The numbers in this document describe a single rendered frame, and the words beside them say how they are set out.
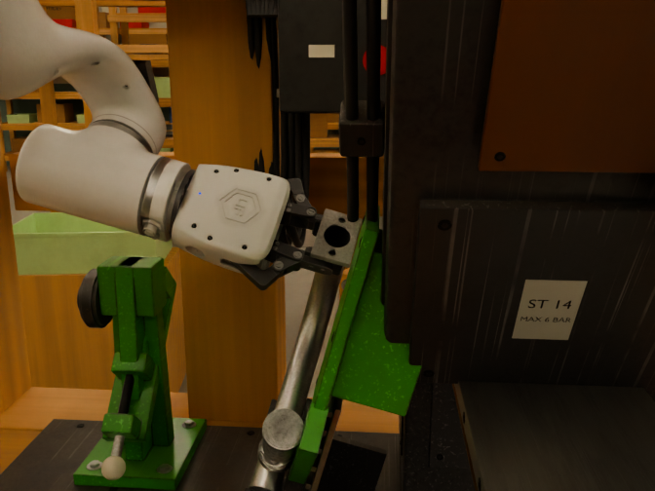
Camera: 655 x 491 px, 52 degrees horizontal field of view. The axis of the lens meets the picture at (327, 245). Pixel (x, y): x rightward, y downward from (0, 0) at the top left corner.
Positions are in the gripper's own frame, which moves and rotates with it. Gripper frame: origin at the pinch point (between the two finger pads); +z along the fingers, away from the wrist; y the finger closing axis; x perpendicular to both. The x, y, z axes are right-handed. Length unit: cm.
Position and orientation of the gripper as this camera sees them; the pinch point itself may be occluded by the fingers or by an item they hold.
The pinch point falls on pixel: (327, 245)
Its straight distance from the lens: 68.8
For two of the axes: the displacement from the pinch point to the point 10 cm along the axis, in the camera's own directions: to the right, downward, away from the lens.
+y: 2.4, -8.4, 4.8
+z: 9.6, 2.7, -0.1
